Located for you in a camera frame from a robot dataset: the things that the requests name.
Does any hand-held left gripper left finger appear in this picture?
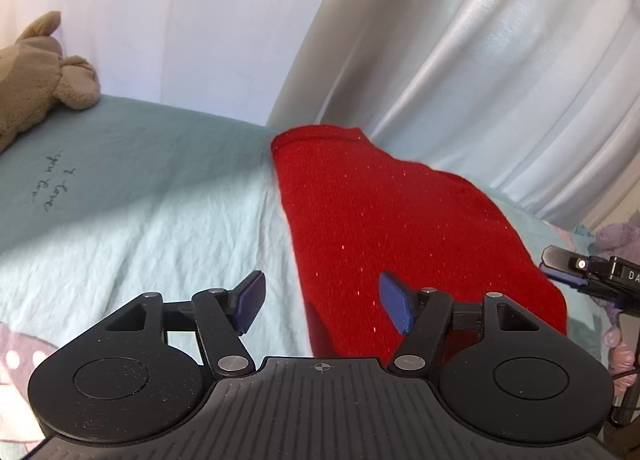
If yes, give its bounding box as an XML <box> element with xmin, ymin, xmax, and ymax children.
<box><xmin>107</xmin><ymin>270</ymin><xmax>267</xmax><ymax>375</ymax></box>

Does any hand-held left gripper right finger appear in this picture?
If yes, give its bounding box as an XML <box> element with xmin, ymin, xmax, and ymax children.
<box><xmin>378</xmin><ymin>271</ymin><xmax>544</xmax><ymax>374</ymax></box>

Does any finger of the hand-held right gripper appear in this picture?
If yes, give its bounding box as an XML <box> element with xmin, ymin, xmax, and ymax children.
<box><xmin>539</xmin><ymin>245</ymin><xmax>594</xmax><ymax>290</ymax></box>

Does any red knit sweater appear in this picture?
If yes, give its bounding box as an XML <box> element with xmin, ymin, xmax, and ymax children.
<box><xmin>270</xmin><ymin>124</ymin><xmax>569</xmax><ymax>359</ymax></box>

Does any person's right hand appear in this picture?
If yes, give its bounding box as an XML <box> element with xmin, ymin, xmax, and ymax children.
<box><xmin>602</xmin><ymin>326</ymin><xmax>640</xmax><ymax>397</ymax></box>

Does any light teal mushroom-print bedsheet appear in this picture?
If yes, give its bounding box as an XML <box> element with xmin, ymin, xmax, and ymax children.
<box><xmin>0</xmin><ymin>92</ymin><xmax>640</xmax><ymax>460</ymax></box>

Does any white curtain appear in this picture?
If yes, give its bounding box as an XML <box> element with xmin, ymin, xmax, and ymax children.
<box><xmin>0</xmin><ymin>0</ymin><xmax>640</xmax><ymax>232</ymax></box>

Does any grey plush toy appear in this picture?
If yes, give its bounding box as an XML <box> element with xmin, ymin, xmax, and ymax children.
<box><xmin>0</xmin><ymin>10</ymin><xmax>101</xmax><ymax>154</ymax></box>

